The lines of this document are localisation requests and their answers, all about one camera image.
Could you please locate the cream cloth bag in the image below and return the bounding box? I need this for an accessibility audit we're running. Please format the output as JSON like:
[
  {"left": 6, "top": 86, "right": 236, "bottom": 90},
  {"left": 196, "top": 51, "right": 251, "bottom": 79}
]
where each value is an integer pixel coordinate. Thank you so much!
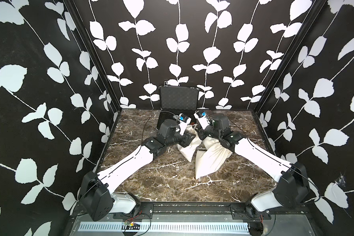
[
  {"left": 177, "top": 124, "right": 202, "bottom": 162},
  {"left": 195, "top": 137, "right": 233, "bottom": 179}
]

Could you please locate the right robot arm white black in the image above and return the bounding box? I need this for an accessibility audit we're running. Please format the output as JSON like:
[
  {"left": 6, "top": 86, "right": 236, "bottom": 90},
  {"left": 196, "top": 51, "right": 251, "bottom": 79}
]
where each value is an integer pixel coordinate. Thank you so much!
[{"left": 194, "top": 111, "right": 309, "bottom": 218}]

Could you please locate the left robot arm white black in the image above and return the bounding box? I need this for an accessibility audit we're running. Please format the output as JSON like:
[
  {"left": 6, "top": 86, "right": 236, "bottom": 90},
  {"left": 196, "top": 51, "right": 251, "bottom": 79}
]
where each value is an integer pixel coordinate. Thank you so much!
[{"left": 78, "top": 114, "right": 195, "bottom": 221}]

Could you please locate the open black poker chip case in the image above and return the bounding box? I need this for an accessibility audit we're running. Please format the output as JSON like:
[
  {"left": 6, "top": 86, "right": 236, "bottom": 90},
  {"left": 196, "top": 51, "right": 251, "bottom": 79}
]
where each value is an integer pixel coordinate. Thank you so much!
[{"left": 157, "top": 85, "right": 199, "bottom": 130}]

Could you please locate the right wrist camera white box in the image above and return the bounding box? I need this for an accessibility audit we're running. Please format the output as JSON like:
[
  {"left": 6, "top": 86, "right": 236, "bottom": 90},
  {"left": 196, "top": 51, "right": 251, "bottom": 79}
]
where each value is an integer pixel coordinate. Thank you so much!
[{"left": 194, "top": 110, "right": 210, "bottom": 130}]

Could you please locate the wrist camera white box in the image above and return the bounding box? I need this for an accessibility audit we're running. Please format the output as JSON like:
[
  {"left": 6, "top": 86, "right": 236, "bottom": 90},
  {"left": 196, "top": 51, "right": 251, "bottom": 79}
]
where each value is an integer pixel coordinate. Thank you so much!
[
  {"left": 194, "top": 110, "right": 210, "bottom": 130},
  {"left": 178, "top": 113, "right": 191, "bottom": 136}
]

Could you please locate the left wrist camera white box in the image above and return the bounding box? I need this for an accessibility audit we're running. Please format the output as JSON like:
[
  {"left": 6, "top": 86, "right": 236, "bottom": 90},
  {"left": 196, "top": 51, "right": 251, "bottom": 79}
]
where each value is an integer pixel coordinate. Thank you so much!
[{"left": 178, "top": 113, "right": 191, "bottom": 136}]

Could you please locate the black front mounting rail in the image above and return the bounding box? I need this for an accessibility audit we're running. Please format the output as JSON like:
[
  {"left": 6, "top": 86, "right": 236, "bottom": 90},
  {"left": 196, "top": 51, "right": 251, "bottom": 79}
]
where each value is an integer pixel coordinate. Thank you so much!
[{"left": 113, "top": 202, "right": 310, "bottom": 220}]

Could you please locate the white perforated cable tray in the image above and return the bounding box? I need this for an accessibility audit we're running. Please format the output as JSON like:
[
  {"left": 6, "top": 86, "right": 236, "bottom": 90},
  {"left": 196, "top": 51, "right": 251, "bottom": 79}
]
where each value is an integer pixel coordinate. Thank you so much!
[{"left": 77, "top": 222, "right": 249, "bottom": 235}]

